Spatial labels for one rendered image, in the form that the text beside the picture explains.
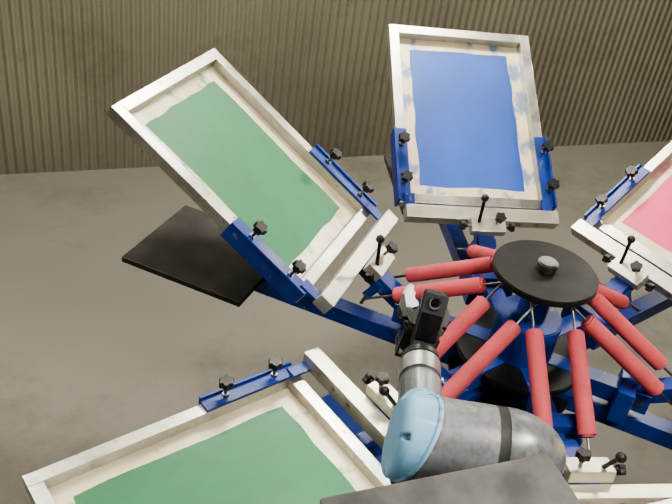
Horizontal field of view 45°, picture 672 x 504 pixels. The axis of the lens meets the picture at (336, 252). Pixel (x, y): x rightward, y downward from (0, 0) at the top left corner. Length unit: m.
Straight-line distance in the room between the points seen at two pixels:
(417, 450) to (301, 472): 1.17
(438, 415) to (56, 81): 4.17
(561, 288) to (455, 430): 1.39
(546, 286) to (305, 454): 0.82
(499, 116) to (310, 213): 0.97
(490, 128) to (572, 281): 1.00
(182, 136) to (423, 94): 1.08
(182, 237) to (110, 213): 1.90
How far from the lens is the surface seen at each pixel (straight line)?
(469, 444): 1.06
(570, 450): 2.33
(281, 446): 2.26
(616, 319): 2.57
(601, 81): 6.36
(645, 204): 3.23
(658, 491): 2.31
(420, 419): 1.06
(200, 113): 2.72
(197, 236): 2.99
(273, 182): 2.70
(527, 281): 2.39
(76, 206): 4.93
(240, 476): 2.18
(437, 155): 3.14
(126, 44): 4.95
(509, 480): 0.85
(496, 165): 3.20
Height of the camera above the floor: 2.64
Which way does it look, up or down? 35 degrees down
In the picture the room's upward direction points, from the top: 9 degrees clockwise
